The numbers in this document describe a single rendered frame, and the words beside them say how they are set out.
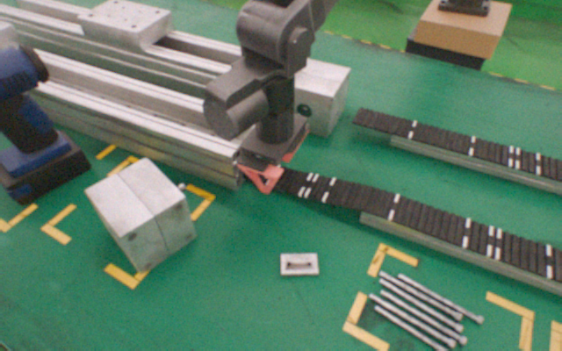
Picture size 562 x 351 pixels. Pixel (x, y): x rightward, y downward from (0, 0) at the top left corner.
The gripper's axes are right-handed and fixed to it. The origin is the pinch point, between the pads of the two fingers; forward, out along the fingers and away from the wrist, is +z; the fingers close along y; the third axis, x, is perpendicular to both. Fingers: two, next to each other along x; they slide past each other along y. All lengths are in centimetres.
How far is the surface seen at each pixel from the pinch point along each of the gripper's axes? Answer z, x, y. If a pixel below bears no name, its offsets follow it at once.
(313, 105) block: -4.8, 1.1, -13.8
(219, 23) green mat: 2, -40, -46
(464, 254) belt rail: 0.6, 30.2, 2.1
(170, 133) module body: -6.7, -15.7, 5.0
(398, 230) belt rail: 0.6, 21.0, 2.1
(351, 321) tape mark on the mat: 1.7, 18.9, 17.1
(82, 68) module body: -6.8, -42.4, -3.0
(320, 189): -0.2, 8.1, 0.3
